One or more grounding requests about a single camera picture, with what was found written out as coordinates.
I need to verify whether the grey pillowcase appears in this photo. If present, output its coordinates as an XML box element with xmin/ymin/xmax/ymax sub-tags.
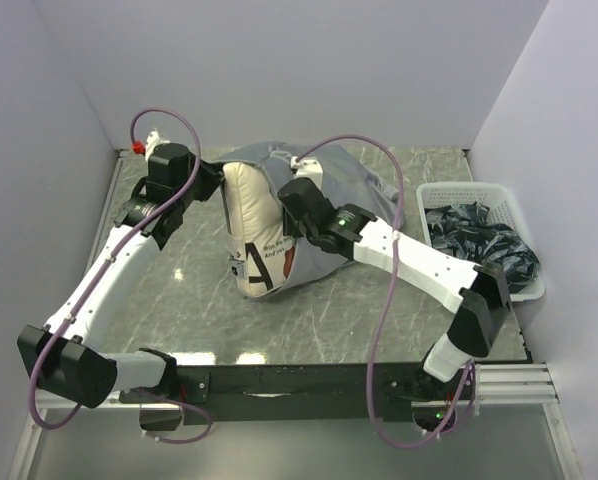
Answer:
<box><xmin>213</xmin><ymin>141</ymin><xmax>405</xmax><ymax>298</ymax></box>

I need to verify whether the cream pillow with bear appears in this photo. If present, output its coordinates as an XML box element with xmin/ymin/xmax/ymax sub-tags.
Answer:
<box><xmin>222</xmin><ymin>162</ymin><xmax>295</xmax><ymax>298</ymax></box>

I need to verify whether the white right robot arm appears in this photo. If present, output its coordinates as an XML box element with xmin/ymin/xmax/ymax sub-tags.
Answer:
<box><xmin>278</xmin><ymin>177</ymin><xmax>511</xmax><ymax>399</ymax></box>

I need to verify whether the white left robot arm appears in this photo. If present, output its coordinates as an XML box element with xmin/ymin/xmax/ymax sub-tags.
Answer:
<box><xmin>17</xmin><ymin>143</ymin><xmax>223</xmax><ymax>408</ymax></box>

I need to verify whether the dark patterned cloth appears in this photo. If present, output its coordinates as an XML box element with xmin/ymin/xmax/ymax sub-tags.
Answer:
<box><xmin>425</xmin><ymin>202</ymin><xmax>540</xmax><ymax>294</ymax></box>

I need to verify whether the white plastic basket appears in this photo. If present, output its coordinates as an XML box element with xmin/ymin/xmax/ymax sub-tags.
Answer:
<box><xmin>416</xmin><ymin>182</ymin><xmax>545</xmax><ymax>302</ymax></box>

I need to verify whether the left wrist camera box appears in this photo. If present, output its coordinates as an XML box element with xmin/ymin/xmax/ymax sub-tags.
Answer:
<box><xmin>131</xmin><ymin>129</ymin><xmax>170</xmax><ymax>161</ymax></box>

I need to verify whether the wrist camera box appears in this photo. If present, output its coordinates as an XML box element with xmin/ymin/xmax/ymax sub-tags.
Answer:
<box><xmin>290</xmin><ymin>156</ymin><xmax>323</xmax><ymax>188</ymax></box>
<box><xmin>131</xmin><ymin>129</ymin><xmax>170</xmax><ymax>161</ymax></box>

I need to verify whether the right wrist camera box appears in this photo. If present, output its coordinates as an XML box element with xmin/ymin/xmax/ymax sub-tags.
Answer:
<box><xmin>290</xmin><ymin>156</ymin><xmax>323</xmax><ymax>188</ymax></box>

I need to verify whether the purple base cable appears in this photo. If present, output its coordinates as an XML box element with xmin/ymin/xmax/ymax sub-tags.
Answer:
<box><xmin>141</xmin><ymin>394</ymin><xmax>215</xmax><ymax>445</ymax></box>

